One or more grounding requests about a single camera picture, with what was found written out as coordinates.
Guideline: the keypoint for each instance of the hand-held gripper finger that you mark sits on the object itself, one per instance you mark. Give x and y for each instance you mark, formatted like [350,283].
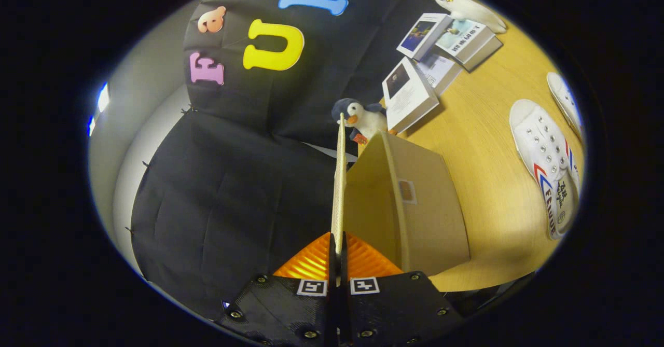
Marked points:
[343,269]
[332,269]

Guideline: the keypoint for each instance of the beige fabric storage box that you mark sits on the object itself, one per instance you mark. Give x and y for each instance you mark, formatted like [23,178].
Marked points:
[425,217]

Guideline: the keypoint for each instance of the white shoe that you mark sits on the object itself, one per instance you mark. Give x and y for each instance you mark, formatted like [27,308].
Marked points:
[542,155]
[565,100]

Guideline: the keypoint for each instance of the penguin plush toy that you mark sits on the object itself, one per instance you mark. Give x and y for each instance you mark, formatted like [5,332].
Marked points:
[363,119]

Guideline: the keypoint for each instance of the white portrait cover book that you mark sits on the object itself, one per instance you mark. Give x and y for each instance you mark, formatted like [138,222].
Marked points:
[407,95]

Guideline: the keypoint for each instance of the thin white text book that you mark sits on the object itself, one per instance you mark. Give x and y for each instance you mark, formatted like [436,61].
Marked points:
[441,72]

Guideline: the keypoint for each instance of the blue cover book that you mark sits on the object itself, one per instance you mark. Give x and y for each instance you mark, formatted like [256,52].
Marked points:
[420,35]

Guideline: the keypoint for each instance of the thick grey-edged book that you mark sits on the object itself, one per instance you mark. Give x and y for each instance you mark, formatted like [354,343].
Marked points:
[485,54]

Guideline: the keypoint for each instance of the teal cover book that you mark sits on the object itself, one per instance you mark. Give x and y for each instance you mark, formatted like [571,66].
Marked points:
[461,35]

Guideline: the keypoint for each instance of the small ceiling spotlight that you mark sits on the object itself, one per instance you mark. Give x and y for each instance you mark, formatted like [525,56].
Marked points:
[104,98]

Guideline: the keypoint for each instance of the white duck plush toy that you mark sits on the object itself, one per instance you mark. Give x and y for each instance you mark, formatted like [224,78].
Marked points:
[469,10]

